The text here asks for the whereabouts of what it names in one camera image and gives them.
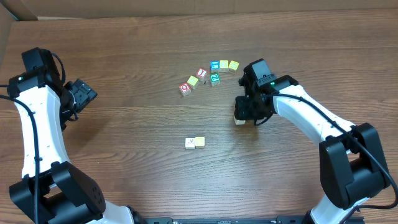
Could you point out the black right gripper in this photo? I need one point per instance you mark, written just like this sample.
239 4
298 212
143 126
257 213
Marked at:
243 113

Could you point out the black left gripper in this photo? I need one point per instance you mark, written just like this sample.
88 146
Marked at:
83 92

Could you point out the blue P block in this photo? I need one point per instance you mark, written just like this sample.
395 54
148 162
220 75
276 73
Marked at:
239 121

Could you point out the green N block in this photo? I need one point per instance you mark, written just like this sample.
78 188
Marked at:
215 79

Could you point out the yellow K block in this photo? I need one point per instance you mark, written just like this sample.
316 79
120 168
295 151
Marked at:
200 142

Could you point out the plain white wooden block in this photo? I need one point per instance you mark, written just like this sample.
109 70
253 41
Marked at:
190 143

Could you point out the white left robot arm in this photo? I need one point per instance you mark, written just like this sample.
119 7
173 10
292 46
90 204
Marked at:
52 190

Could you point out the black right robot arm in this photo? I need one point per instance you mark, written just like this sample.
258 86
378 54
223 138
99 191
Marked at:
353 166

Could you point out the yellow right top block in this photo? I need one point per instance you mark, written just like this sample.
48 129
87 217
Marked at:
233 66

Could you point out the yellow middle top block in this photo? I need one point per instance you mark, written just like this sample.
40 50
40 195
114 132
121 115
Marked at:
224 66

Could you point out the blue L block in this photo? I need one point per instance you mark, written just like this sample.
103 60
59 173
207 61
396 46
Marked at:
215 66

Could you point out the red I block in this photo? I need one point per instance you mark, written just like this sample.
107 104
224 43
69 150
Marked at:
201 74

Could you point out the yellow block near Q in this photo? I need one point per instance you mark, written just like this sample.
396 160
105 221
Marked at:
193 82

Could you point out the red Q block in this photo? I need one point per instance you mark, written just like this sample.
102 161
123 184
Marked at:
185 89

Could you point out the cardboard box wall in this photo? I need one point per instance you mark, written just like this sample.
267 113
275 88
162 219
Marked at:
12 11

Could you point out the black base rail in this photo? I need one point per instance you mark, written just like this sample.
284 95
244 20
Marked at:
224 220

